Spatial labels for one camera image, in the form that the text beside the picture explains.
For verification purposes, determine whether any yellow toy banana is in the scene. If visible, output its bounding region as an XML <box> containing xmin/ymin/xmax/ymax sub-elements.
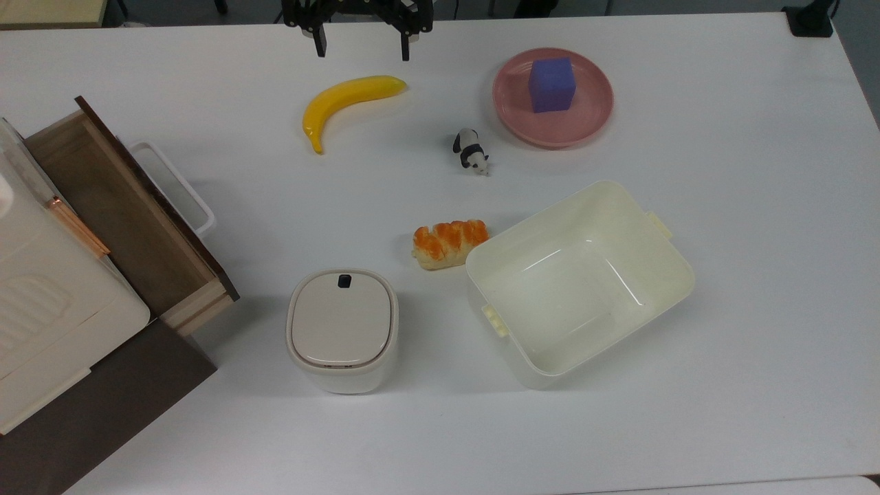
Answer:
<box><xmin>302</xmin><ymin>75</ymin><xmax>408</xmax><ymax>155</ymax></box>

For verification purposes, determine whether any orange box latch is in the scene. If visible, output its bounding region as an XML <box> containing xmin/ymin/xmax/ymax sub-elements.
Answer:
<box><xmin>44</xmin><ymin>196</ymin><xmax>111</xmax><ymax>259</ymax></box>

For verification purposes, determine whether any cream plastic open container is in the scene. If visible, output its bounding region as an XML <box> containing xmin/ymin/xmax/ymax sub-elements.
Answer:
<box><xmin>465</xmin><ymin>179</ymin><xmax>696</xmax><ymax>391</ymax></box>

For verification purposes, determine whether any pink plate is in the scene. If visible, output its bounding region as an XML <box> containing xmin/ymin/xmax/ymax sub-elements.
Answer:
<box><xmin>492</xmin><ymin>47</ymin><xmax>615</xmax><ymax>150</ymax></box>

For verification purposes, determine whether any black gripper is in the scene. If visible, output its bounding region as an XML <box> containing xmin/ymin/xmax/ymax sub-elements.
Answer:
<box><xmin>282</xmin><ymin>0</ymin><xmax>435</xmax><ymax>62</ymax></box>

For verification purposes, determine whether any purple cube block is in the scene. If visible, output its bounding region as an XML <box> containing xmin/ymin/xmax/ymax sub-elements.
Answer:
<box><xmin>527</xmin><ymin>56</ymin><xmax>576</xmax><ymax>114</ymax></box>

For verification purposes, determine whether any black and white panda toy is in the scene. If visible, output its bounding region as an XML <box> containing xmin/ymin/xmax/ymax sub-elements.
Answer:
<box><xmin>452</xmin><ymin>128</ymin><xmax>491</xmax><ymax>177</ymax></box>

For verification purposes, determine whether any orange topped toy bread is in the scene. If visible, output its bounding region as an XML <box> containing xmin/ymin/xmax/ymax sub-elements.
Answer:
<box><xmin>411</xmin><ymin>219</ymin><xmax>490</xmax><ymax>271</ymax></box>

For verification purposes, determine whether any black mount base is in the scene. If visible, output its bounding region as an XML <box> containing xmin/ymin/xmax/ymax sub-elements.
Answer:
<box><xmin>782</xmin><ymin>0</ymin><xmax>837</xmax><ymax>39</ymax></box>

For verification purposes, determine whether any cream lidded trash bin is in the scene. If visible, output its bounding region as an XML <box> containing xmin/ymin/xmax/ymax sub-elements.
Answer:
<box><xmin>285</xmin><ymin>267</ymin><xmax>400</xmax><ymax>395</ymax></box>

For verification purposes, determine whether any light wooden desk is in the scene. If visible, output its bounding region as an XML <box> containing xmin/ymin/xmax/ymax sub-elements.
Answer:
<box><xmin>0</xmin><ymin>0</ymin><xmax>108</xmax><ymax>30</ymax></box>

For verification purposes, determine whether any white drawer handle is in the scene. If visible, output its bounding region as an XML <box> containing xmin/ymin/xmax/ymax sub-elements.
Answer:
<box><xmin>127</xmin><ymin>140</ymin><xmax>217</xmax><ymax>239</ymax></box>

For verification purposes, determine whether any dark brown wooden cabinet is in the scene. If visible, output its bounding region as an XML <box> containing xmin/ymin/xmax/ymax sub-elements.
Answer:
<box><xmin>0</xmin><ymin>319</ymin><xmax>219</xmax><ymax>495</ymax></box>

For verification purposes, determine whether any cream plastic storage box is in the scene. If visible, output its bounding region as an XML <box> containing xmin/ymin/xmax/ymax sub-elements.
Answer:
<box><xmin>0</xmin><ymin>117</ymin><xmax>151</xmax><ymax>436</ymax></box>

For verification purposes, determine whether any open wooden drawer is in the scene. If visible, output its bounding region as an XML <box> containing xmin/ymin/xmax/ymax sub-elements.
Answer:
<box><xmin>24</xmin><ymin>96</ymin><xmax>241</xmax><ymax>338</ymax></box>

